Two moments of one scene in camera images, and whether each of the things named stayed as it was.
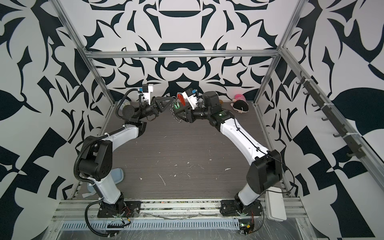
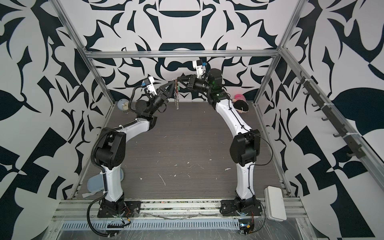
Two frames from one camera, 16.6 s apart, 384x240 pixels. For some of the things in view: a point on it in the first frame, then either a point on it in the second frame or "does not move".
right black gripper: (191, 113) to (194, 82)
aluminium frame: (372, 146) does not move
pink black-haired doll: (240, 104) does not move
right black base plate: (230, 208) does not move
